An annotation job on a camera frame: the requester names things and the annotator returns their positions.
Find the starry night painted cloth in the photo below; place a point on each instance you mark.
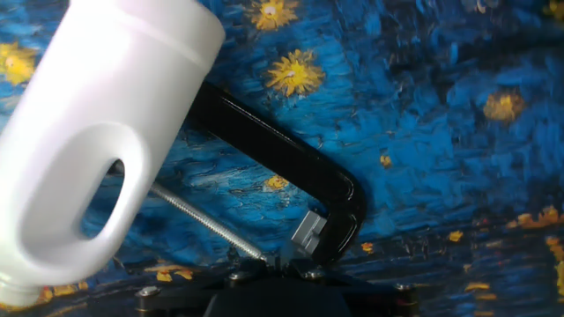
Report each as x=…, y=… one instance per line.
x=440, y=154

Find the thin metal rod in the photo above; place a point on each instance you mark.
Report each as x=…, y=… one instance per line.
x=207, y=220

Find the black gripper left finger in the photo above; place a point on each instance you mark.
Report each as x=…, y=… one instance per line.
x=176, y=301

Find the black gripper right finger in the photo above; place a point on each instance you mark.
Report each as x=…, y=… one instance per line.
x=379, y=301

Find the white plastic jug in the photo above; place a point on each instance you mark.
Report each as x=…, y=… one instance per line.
x=88, y=110

